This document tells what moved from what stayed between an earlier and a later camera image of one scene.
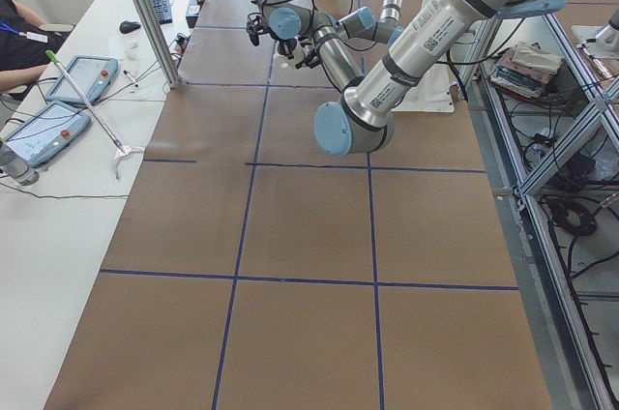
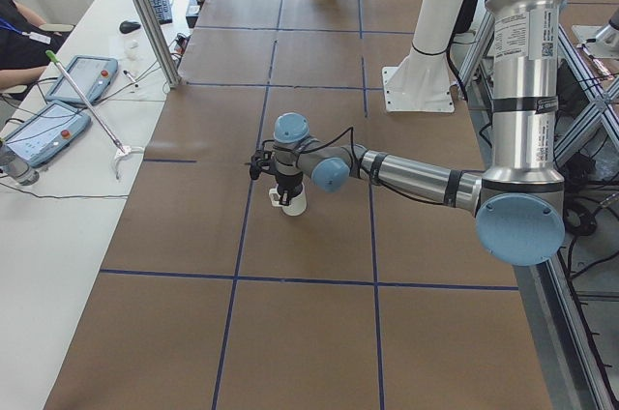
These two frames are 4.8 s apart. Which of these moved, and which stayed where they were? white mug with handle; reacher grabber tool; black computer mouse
Moved: white mug with handle
Stayed: black computer mouse; reacher grabber tool
